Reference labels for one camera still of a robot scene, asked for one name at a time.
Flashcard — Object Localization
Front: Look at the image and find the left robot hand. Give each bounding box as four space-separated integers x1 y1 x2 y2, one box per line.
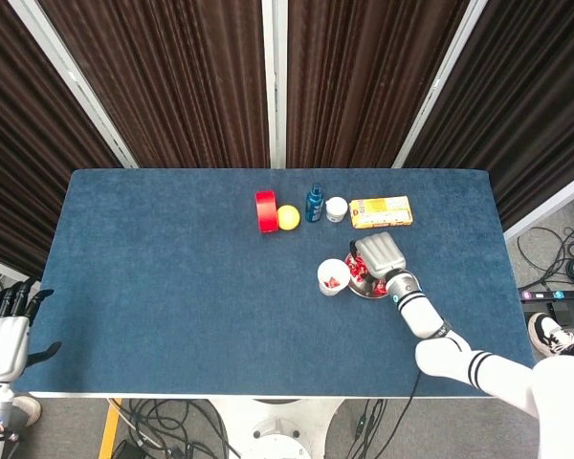
0 276 62 383

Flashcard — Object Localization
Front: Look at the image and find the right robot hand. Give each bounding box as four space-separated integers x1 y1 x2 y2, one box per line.
347 231 408 280

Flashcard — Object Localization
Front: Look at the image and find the silver metal plate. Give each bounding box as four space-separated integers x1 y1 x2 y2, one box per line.
343 251 415 300

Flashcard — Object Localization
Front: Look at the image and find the white paper cup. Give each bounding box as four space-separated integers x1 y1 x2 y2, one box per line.
317 258 351 297

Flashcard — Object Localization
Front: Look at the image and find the yellow snack box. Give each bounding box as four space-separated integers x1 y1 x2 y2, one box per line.
348 195 414 230

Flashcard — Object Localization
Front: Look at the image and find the small white jar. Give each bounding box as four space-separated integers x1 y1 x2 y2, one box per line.
324 196 349 224

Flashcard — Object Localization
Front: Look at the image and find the beige shoe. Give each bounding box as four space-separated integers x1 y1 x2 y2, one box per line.
11 395 43 427

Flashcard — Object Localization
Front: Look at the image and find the blue spray bottle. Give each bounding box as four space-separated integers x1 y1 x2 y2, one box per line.
304 183 325 223

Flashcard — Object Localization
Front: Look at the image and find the yellow ball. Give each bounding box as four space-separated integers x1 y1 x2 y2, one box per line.
276 205 301 232

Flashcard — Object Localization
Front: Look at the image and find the red cylindrical container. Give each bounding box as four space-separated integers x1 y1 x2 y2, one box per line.
254 190 280 234

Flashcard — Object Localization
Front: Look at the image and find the black power adapter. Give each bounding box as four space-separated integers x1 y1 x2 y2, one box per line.
112 439 147 459

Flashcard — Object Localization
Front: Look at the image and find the brown pleated curtain panel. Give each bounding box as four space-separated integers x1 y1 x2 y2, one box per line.
0 0 123 283
37 0 271 168
404 0 574 230
286 0 471 168

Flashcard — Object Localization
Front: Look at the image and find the blue table cloth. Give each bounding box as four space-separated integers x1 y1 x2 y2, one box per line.
13 167 537 398

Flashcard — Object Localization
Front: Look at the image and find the white and black sneaker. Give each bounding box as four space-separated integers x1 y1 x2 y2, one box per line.
527 313 574 359

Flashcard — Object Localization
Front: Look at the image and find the black foot pedal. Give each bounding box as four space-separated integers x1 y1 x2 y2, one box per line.
523 300 574 329

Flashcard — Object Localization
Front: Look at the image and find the white partition post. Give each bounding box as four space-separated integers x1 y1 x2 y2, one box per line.
7 0 140 168
0 252 42 284
261 0 288 168
391 0 489 168
503 165 574 242

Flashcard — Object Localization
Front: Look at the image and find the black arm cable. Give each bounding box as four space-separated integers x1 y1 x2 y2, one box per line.
363 370 422 459

